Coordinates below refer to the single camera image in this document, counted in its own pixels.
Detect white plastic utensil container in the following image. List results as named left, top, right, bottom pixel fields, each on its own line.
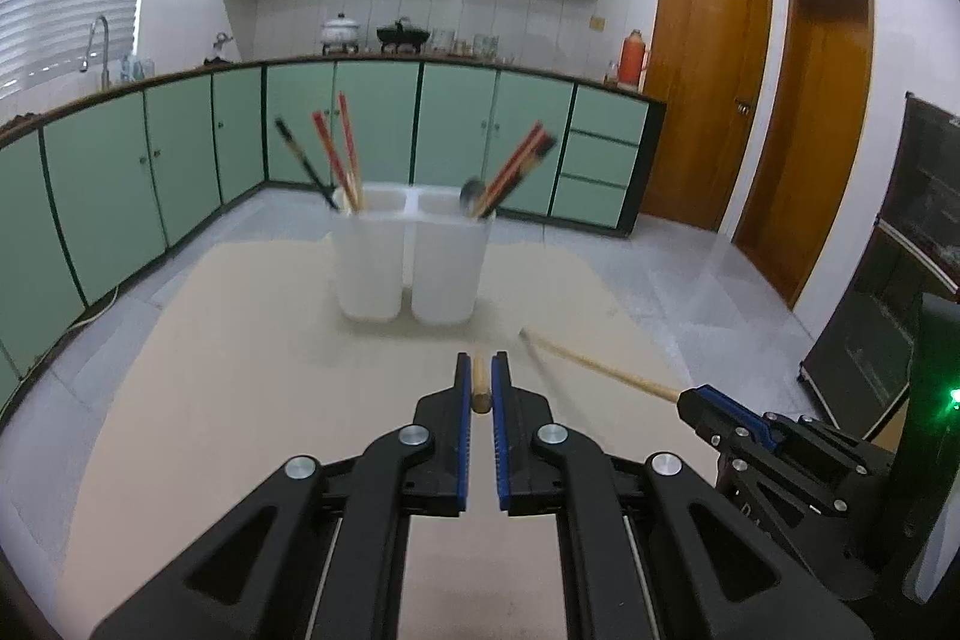
left=409, top=190, right=497, bottom=326
left=330, top=184, right=412, bottom=322

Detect white cooking pot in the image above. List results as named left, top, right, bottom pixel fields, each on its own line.
left=321, top=12, right=361, bottom=55

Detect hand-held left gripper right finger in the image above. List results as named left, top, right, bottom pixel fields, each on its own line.
left=491, top=351, right=875, bottom=640

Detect green kitchen base cabinets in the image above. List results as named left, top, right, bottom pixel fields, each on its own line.
left=0, top=56, right=668, bottom=401

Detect black wok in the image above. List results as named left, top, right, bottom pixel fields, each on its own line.
left=375, top=17, right=432, bottom=55

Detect white floor cable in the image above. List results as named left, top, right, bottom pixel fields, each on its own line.
left=15, top=284, right=121, bottom=378

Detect plain wooden chopstick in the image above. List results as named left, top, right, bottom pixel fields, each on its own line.
left=520, top=326, right=683, bottom=405

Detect red thermos flask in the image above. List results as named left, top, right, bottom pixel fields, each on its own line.
left=619, top=29, right=647, bottom=86

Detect steel kitchen faucet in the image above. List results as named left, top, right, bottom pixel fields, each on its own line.
left=81, top=15, right=111, bottom=90

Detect black glass cabinet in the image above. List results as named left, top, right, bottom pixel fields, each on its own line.
left=799, top=92, right=960, bottom=438

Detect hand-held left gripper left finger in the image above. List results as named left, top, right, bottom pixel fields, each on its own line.
left=90, top=351, right=475, bottom=640

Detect black chopstick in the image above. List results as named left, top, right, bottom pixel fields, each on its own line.
left=274, top=119, right=340, bottom=214
left=491, top=139, right=559, bottom=217

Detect brown wooden door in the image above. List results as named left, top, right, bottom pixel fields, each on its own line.
left=637, top=0, right=775, bottom=232
left=731, top=0, right=876, bottom=311

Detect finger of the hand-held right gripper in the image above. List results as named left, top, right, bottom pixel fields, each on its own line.
left=679, top=385, right=893, bottom=483
left=677, top=396, right=848, bottom=521

